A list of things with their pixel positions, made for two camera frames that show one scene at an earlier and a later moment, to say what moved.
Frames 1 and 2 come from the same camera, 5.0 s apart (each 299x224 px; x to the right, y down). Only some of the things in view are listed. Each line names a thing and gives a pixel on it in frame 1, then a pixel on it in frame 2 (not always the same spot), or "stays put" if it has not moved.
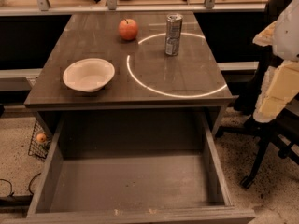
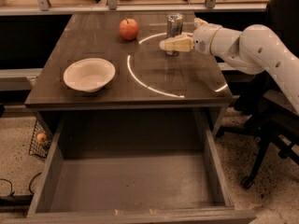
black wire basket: [36, 148] stays put
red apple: [128, 29] stays put
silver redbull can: [174, 34] stays put
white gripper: [289, 35] to [203, 38]
